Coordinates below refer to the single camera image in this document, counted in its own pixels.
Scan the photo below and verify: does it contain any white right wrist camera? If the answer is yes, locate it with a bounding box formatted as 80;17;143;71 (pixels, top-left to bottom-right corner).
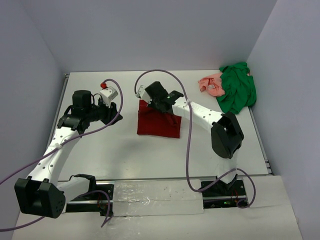
135;85;152;104

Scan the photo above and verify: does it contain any pink t shirt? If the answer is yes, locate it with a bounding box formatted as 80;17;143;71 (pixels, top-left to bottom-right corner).
198;72;257;99

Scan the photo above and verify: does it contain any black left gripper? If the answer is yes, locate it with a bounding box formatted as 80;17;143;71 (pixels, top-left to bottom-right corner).
85;97;123;126

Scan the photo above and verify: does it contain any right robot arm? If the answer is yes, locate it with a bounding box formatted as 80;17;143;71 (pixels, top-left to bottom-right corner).
136;81;244;196

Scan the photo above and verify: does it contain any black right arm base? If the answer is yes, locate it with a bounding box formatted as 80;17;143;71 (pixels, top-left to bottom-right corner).
202;179;248;209

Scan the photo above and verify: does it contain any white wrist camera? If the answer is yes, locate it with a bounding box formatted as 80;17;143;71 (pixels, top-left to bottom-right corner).
99;82;118;108
135;85;152;104

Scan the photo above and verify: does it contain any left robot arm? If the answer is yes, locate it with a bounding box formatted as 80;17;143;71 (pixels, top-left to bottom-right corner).
14;87;122;219

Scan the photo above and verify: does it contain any red t shirt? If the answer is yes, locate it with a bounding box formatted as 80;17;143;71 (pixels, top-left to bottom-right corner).
137;100;182;139

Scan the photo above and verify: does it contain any white taped cover plate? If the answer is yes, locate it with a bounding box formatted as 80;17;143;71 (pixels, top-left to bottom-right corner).
112;180;204;217

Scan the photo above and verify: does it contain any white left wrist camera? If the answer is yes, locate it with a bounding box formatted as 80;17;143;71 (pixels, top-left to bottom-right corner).
99;82;118;108

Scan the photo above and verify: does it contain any aluminium table frame rail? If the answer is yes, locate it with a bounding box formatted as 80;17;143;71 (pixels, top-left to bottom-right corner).
248;107;273;175

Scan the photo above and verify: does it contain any green t shirt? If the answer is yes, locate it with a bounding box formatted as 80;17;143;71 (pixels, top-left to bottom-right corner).
216;62;257;115

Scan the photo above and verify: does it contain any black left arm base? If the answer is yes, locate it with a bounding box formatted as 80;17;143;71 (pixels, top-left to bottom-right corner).
65;181;115;217

